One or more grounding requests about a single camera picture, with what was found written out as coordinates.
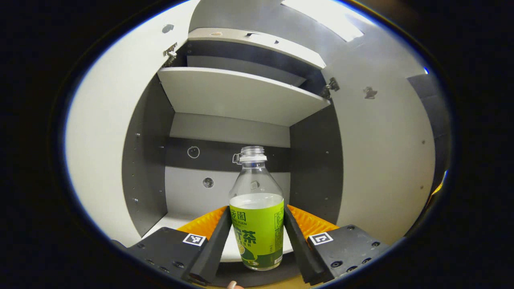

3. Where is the clear bottle with green label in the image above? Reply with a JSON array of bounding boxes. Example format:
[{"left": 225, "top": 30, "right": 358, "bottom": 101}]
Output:
[{"left": 229, "top": 146, "right": 285, "bottom": 271}]

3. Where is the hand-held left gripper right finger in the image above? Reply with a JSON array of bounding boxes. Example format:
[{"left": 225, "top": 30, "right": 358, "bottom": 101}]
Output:
[{"left": 283, "top": 204, "right": 390, "bottom": 286}]

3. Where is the large ceiling light panel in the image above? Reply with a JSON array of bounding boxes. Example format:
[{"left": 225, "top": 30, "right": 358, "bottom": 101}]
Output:
[{"left": 280, "top": 0, "right": 365, "bottom": 43}]

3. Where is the grey cabinet shelf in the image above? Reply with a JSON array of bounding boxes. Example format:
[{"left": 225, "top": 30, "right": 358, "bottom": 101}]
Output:
[{"left": 157, "top": 67, "right": 330, "bottom": 127}]

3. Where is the grey cabinet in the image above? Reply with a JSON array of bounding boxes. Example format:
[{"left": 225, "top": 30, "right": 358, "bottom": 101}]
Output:
[{"left": 122, "top": 27, "right": 344, "bottom": 287}]

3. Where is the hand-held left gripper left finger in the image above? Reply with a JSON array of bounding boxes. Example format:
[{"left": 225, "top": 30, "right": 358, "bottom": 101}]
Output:
[{"left": 126, "top": 206, "right": 233, "bottom": 286}]

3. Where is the metal door hinge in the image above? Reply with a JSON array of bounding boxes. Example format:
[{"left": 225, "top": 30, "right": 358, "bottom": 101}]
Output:
[
  {"left": 163, "top": 42, "right": 178, "bottom": 67},
  {"left": 320, "top": 77, "right": 340, "bottom": 100}
]

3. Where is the grey cabinet drawer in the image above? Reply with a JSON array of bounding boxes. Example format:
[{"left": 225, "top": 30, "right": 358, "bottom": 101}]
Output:
[{"left": 187, "top": 27, "right": 326, "bottom": 69}]

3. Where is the grey cabinet door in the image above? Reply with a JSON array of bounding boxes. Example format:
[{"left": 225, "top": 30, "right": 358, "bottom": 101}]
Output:
[
  {"left": 64, "top": 0, "right": 201, "bottom": 247},
  {"left": 321, "top": 44, "right": 437, "bottom": 246}
]

